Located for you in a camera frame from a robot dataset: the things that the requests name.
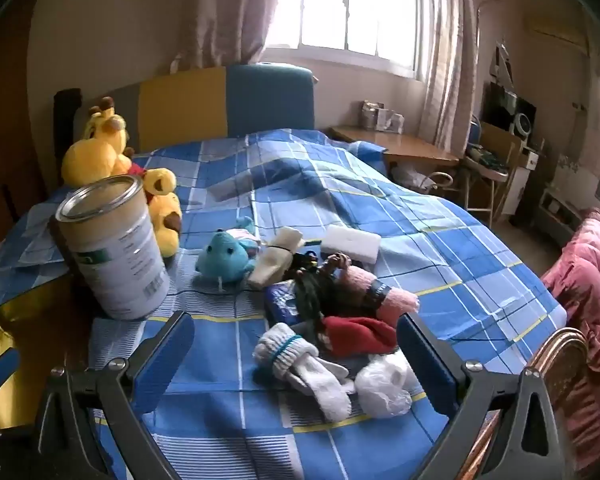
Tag white plush piece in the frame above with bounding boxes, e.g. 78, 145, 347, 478
319, 224, 383, 271

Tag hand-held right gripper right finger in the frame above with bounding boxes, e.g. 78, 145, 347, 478
395, 312, 576, 480

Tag grey boxes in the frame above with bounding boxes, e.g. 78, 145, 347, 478
360, 100, 406, 134

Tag red christmas sock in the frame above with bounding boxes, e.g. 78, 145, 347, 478
319, 315, 399, 359

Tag wooden folding chair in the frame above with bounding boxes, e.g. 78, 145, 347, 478
459, 120, 524, 222

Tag wooden wardrobe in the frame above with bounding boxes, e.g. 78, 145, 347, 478
0, 0, 52, 257

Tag blue tissue packet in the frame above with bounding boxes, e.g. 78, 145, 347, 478
264, 282, 307, 332

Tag wall air conditioner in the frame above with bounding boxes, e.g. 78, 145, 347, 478
524, 12, 592, 57

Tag black stereo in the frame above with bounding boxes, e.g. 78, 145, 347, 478
482, 82, 539, 142

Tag yellow blue grey headboard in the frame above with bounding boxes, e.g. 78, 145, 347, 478
74, 63, 315, 157

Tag copper bed footboard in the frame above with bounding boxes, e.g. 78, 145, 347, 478
470, 327, 589, 480

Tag black braided hairpiece coloured beads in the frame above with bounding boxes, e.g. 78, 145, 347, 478
290, 249, 377, 332

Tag brown satin scrunchie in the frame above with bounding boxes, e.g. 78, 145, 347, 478
324, 253, 354, 274

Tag pink towel dark band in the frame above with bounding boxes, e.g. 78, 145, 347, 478
330, 265, 421, 327

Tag white tin can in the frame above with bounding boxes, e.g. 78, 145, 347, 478
55, 175, 171, 321

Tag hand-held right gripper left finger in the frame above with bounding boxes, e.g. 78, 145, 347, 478
30, 311, 196, 480

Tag white socks teal band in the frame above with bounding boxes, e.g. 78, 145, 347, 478
253, 323, 356, 424

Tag wooden desk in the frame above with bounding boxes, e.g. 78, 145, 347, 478
329, 125, 462, 182

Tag window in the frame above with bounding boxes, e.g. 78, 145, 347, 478
264, 0, 432, 79

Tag pink quilt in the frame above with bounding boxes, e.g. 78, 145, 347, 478
540, 209, 600, 480

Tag blue plaid blanket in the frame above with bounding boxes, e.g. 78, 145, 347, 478
0, 129, 569, 480

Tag cream cloth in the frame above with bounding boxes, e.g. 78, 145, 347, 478
247, 226, 302, 291

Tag yellow giraffe plush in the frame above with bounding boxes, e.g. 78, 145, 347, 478
61, 96, 137, 187

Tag blue plush toy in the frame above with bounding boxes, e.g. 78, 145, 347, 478
195, 216, 261, 292

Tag white bag with handles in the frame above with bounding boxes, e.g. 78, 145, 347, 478
394, 164, 457, 197

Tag pale patterned curtain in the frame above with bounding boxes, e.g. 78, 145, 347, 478
172, 0, 302, 72
419, 0, 482, 152

